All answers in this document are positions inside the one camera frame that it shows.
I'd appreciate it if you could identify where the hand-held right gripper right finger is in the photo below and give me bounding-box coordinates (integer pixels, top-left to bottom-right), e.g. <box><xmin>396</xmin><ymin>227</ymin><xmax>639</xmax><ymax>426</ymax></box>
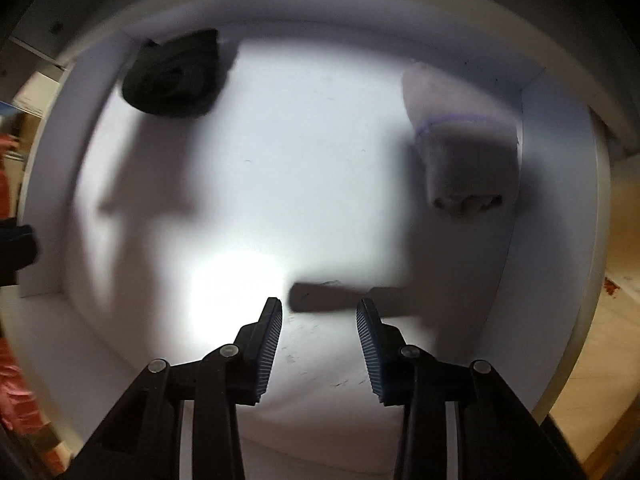
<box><xmin>356</xmin><ymin>297</ymin><xmax>586</xmax><ymax>480</ymax></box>

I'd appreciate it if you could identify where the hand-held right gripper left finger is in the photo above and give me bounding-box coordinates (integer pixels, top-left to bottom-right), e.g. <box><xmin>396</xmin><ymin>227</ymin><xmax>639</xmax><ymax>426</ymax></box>
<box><xmin>75</xmin><ymin>296</ymin><xmax>283</xmax><ymax>480</ymax></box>

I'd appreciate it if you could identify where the white drawer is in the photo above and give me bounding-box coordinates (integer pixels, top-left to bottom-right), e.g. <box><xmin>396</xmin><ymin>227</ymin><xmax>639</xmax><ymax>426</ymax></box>
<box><xmin>0</xmin><ymin>0</ymin><xmax>640</xmax><ymax>480</ymax></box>

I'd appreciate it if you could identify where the red cloth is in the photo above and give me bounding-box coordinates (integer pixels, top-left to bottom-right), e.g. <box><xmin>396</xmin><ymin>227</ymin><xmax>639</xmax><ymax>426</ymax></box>
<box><xmin>0</xmin><ymin>132</ymin><xmax>66</xmax><ymax>476</ymax></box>

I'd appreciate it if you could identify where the printed paper sheet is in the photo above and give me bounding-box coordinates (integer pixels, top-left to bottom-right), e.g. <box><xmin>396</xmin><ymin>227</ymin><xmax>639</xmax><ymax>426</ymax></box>
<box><xmin>12</xmin><ymin>87</ymin><xmax>40</xmax><ymax>115</ymax></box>

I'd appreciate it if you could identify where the light grey sock bundle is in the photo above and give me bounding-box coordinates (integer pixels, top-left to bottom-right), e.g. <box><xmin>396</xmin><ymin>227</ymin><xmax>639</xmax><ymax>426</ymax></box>
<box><xmin>402</xmin><ymin>62</ymin><xmax>521</xmax><ymax>217</ymax></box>

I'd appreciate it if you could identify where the black sock bundle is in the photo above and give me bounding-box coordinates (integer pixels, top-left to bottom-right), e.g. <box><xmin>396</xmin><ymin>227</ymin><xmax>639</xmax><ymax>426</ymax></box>
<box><xmin>121</xmin><ymin>27</ymin><xmax>223</xmax><ymax>120</ymax></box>

